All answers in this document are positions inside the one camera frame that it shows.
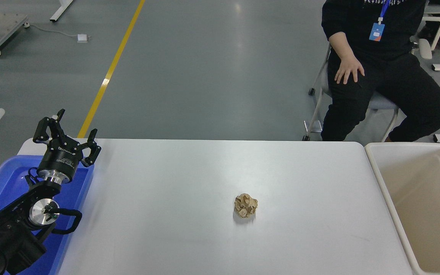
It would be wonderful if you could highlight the white table leg foot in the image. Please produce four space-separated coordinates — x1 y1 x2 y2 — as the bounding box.
50 0 75 22

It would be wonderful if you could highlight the blue plastic tray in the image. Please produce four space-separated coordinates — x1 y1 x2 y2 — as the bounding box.
0 154 95 275

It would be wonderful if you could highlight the grey office chair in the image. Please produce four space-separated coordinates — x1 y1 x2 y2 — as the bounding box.
302 43 400 142

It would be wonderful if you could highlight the tan paper ball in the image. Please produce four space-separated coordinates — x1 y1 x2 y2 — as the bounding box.
234 193 258 219

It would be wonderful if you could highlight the large pale plastic bin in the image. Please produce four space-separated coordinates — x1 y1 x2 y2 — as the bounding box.
364 142 440 275

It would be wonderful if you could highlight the blue lanyard with badge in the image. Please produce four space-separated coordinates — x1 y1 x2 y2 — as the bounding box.
369 0 391 42

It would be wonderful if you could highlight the grey wheeled metal platform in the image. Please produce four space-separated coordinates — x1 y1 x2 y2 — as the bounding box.
0 11 31 58

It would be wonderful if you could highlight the white floor cable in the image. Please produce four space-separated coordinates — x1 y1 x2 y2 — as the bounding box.
29 24 79 39

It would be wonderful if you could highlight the person's right hand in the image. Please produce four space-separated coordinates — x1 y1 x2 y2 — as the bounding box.
335 55 366 85

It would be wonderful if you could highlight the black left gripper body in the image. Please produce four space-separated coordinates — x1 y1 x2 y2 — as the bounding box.
37 137 81 178

